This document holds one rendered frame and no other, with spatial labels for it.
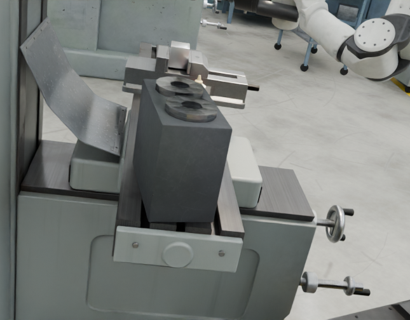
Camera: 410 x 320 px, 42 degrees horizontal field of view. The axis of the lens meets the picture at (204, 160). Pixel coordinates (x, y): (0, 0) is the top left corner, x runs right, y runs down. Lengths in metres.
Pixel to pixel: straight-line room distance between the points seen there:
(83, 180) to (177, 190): 0.51
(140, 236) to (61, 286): 0.67
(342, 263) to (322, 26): 1.63
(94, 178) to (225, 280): 0.48
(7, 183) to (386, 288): 1.78
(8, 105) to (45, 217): 0.32
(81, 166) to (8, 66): 0.30
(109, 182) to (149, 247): 0.46
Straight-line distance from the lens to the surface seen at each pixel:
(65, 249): 1.49
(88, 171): 1.37
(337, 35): 1.18
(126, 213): 0.96
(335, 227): 1.68
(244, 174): 1.41
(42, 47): 1.41
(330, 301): 2.39
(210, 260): 0.97
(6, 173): 1.37
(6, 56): 1.26
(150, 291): 1.58
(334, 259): 2.66
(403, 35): 1.14
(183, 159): 0.89
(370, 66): 1.16
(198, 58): 1.53
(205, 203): 0.94
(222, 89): 1.52
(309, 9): 1.23
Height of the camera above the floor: 1.42
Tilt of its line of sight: 26 degrees down
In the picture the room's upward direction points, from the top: 11 degrees clockwise
